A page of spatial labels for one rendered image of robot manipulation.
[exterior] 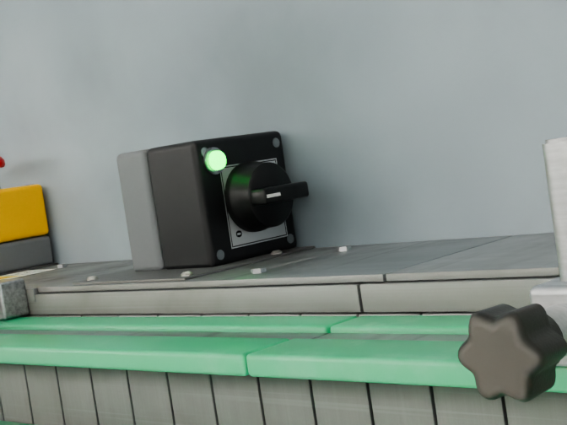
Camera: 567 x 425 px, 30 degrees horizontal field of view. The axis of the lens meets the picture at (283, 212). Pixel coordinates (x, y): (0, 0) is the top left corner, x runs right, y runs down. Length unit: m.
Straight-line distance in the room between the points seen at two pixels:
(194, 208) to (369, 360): 0.27
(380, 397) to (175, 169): 0.22
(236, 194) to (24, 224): 0.30
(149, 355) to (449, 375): 0.17
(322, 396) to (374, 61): 0.22
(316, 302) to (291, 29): 0.23
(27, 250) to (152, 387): 0.29
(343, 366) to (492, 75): 0.25
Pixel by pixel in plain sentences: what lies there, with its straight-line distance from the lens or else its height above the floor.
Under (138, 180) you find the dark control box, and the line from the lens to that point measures 0.69.
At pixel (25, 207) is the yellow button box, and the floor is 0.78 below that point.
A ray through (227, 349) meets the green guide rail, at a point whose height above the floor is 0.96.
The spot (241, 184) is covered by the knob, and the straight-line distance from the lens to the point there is 0.65.
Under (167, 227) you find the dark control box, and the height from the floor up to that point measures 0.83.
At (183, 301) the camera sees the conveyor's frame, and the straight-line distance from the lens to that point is 0.61.
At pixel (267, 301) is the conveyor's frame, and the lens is 0.56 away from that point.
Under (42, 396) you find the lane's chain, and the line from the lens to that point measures 0.74.
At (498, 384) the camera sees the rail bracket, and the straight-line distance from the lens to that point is 0.32.
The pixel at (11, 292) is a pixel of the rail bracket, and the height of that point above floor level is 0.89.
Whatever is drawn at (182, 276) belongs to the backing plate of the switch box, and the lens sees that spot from 0.63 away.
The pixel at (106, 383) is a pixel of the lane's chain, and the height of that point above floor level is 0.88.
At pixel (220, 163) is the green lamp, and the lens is 0.65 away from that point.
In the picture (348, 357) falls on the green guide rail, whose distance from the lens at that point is 0.41.
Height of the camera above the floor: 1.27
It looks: 46 degrees down
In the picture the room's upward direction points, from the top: 102 degrees counter-clockwise
